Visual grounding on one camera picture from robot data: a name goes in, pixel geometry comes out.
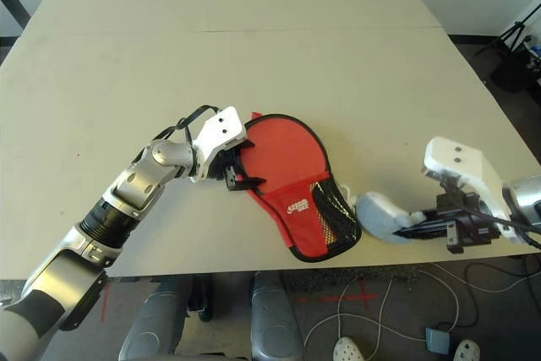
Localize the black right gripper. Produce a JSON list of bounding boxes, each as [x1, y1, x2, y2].
[[392, 191, 506, 254]]

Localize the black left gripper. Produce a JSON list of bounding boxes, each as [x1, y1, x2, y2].
[[213, 139, 261, 192]]

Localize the red and black paddle case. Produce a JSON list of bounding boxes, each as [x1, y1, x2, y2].
[[238, 111, 362, 264]]

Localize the dark floor rug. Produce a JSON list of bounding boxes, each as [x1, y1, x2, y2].
[[281, 265, 424, 295]]

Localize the blue-grey foot pedal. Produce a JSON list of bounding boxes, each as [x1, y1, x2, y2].
[[424, 326, 452, 353]]

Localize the grey perforated shoe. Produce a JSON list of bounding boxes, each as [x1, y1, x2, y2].
[[452, 338, 483, 361]]

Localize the white perforated shoe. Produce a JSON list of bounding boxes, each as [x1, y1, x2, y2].
[[332, 336, 369, 361]]

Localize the grey robot right leg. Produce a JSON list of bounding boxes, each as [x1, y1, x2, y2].
[[251, 271, 305, 361]]

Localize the grey robot leg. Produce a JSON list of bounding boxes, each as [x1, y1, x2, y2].
[[251, 271, 305, 361], [118, 278, 195, 361]]

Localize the black bin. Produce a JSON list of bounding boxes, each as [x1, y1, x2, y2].
[[489, 50, 541, 94]]

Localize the grey robot left leg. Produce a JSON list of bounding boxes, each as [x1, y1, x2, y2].
[[118, 278, 195, 361]]

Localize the red floor tape lines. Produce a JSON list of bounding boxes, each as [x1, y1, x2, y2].
[[100, 280, 112, 320]]

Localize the black tripod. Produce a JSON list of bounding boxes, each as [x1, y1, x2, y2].
[[473, 0, 541, 57]]

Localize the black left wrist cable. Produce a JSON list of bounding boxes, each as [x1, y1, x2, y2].
[[151, 103, 225, 146]]

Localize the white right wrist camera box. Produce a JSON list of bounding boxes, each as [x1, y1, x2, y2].
[[421, 136, 523, 244]]

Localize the black floor cable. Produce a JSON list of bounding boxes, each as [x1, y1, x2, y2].
[[430, 257, 541, 329]]

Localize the white floor cable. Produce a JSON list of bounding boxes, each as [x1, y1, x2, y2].
[[303, 263, 529, 361]]

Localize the black stand post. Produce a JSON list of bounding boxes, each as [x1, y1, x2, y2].
[[188, 274, 212, 323]]

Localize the black table frame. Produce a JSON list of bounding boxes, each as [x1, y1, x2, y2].
[[0, 0, 31, 35]]

